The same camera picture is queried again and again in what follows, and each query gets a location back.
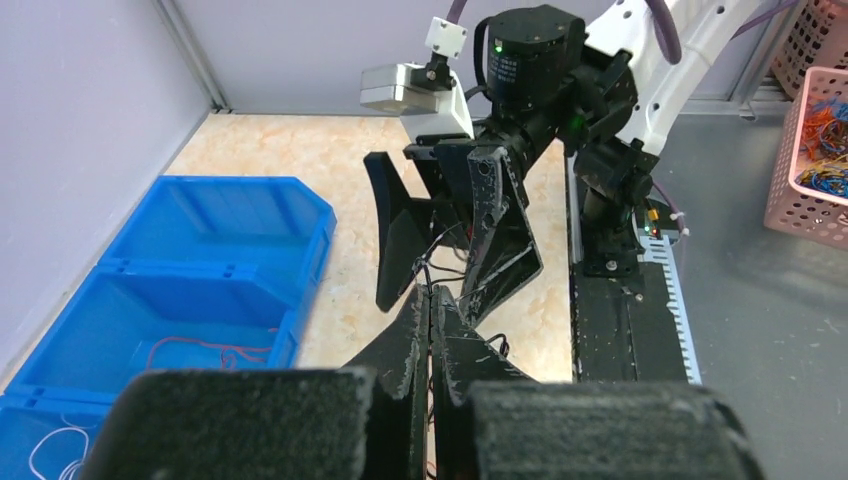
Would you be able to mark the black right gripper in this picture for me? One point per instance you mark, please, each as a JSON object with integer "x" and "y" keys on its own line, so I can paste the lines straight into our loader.
{"x": 474, "y": 185}

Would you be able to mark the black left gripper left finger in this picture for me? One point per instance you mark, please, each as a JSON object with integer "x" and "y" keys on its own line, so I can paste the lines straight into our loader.
{"x": 364, "y": 420}

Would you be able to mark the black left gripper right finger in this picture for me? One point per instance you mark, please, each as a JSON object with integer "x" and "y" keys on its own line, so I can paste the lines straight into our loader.
{"x": 493, "y": 422}

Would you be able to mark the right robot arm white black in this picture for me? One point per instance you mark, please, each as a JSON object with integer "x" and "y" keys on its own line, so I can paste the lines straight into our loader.
{"x": 492, "y": 99}

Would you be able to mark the blue three-compartment plastic bin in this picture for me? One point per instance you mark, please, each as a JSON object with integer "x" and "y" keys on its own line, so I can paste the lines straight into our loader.
{"x": 208, "y": 272}

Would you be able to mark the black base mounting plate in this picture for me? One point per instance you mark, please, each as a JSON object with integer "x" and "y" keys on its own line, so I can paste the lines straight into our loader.
{"x": 622, "y": 329}

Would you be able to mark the pink perforated basket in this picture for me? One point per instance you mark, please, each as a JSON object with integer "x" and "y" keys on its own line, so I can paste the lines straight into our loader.
{"x": 808, "y": 189}
{"x": 818, "y": 38}

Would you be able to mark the colourful rubber bands pile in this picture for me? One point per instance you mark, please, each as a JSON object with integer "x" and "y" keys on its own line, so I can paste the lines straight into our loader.
{"x": 824, "y": 146}

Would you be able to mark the white slotted cable duct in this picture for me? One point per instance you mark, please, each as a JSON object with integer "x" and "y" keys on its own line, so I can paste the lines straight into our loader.
{"x": 660, "y": 251}

